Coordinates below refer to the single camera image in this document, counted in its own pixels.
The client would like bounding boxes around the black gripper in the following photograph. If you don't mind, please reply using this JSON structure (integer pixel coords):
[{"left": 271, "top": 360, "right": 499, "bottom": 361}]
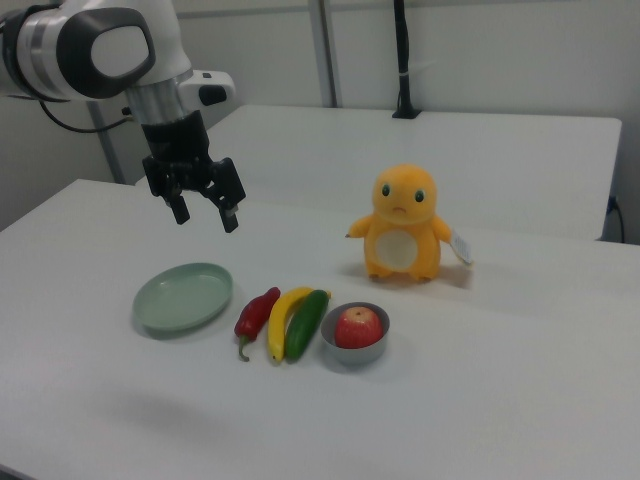
[{"left": 140, "top": 109, "right": 247, "bottom": 234}]

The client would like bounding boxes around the red tomato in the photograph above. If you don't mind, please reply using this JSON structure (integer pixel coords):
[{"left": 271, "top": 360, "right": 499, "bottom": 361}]
[{"left": 333, "top": 307, "right": 384, "bottom": 350}]

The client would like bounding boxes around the pale green plate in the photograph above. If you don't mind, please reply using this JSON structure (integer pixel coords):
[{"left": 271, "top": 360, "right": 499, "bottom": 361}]
[{"left": 132, "top": 262, "right": 235, "bottom": 334}]

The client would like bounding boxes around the red chili pepper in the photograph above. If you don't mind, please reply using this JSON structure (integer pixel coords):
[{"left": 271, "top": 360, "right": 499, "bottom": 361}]
[{"left": 233, "top": 286, "right": 282, "bottom": 362}]

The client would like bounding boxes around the yellow banana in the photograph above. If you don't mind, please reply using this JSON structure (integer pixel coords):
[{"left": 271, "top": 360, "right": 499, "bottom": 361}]
[{"left": 267, "top": 285, "right": 317, "bottom": 366}]

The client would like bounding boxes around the green cucumber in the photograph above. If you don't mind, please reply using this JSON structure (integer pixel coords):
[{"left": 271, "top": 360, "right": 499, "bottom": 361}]
[{"left": 284, "top": 288, "right": 332, "bottom": 361}]

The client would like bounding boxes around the orange plush toy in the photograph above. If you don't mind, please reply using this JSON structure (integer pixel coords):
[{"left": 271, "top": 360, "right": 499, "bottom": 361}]
[{"left": 345, "top": 164, "right": 476, "bottom": 282}]

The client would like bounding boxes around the small gray cup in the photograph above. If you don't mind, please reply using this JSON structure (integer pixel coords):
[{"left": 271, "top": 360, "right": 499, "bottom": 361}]
[{"left": 319, "top": 301, "right": 391, "bottom": 366}]

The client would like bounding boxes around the black pole stand with clamp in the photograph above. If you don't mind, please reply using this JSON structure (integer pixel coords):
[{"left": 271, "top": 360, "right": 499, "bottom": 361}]
[{"left": 391, "top": 0, "right": 422, "bottom": 120}]

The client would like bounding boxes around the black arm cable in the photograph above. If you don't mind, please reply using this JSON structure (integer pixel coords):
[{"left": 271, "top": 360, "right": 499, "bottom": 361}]
[{"left": 38, "top": 98, "right": 135, "bottom": 134}]

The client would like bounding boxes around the black wall cable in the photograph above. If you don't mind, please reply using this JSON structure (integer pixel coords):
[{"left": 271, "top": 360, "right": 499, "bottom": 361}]
[{"left": 606, "top": 194, "right": 627, "bottom": 242}]

